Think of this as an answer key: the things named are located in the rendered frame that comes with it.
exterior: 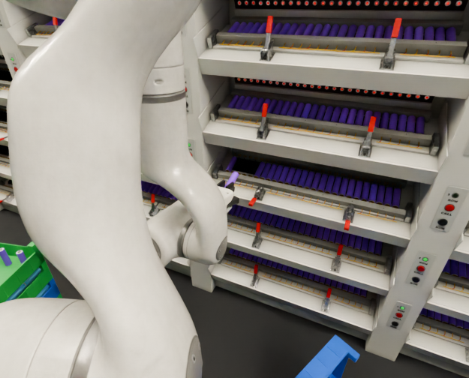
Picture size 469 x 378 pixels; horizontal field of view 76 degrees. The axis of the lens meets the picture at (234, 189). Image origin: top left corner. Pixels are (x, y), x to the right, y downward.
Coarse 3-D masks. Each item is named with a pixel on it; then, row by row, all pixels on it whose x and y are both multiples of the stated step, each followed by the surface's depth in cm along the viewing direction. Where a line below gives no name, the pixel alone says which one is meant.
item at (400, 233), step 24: (216, 168) 100; (240, 192) 96; (408, 192) 87; (288, 216) 92; (312, 216) 87; (336, 216) 85; (360, 216) 84; (408, 216) 79; (384, 240) 82; (408, 240) 78
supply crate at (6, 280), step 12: (12, 252) 98; (24, 252) 97; (36, 252) 94; (0, 264) 96; (12, 264) 96; (24, 264) 90; (36, 264) 94; (0, 276) 92; (12, 276) 86; (24, 276) 90; (0, 288) 82; (12, 288) 86; (0, 300) 83
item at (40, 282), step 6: (42, 264) 97; (42, 270) 98; (48, 270) 100; (42, 276) 97; (48, 276) 100; (36, 282) 95; (42, 282) 97; (48, 282) 100; (30, 288) 93; (36, 288) 95; (42, 288) 98; (24, 294) 91; (30, 294) 93; (36, 294) 95
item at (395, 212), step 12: (240, 180) 97; (252, 180) 95; (264, 180) 94; (288, 192) 92; (300, 192) 89; (312, 192) 89; (348, 204) 85; (360, 204) 84; (372, 204) 83; (372, 216) 82; (396, 216) 81
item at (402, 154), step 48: (240, 96) 94; (288, 96) 89; (336, 96) 84; (384, 96) 79; (432, 96) 74; (240, 144) 86; (288, 144) 79; (336, 144) 77; (384, 144) 75; (432, 144) 70
